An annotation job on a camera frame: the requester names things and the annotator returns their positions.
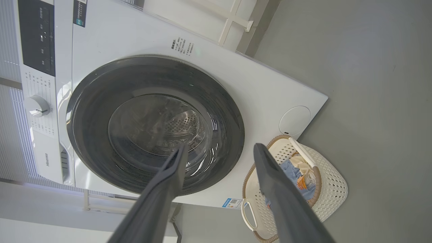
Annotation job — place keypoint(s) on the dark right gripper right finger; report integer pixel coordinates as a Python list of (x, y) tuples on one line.
[(283, 202)]

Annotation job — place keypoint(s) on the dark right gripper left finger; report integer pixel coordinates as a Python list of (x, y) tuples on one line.
[(158, 199)]

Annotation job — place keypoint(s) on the blue garment with orange print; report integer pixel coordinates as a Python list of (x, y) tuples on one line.
[(292, 171)]

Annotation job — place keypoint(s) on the cream garment with orange print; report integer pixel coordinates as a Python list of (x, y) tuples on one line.
[(300, 162)]

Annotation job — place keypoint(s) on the washing machine glass door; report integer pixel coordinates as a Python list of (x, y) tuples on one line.
[(91, 111)]

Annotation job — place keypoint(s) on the white front-load washing machine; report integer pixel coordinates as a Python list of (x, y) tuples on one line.
[(243, 81)]

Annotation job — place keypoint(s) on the white plastic control dial knob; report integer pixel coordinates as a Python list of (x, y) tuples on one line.
[(36, 106)]

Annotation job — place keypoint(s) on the cream perforated basket brown rim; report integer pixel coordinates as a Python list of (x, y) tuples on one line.
[(332, 189)]

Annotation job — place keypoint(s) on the blue energy label sticker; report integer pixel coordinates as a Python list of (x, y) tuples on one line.
[(232, 203)]

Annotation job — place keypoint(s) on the white metal rack frame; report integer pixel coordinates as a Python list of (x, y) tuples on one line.
[(229, 20)]

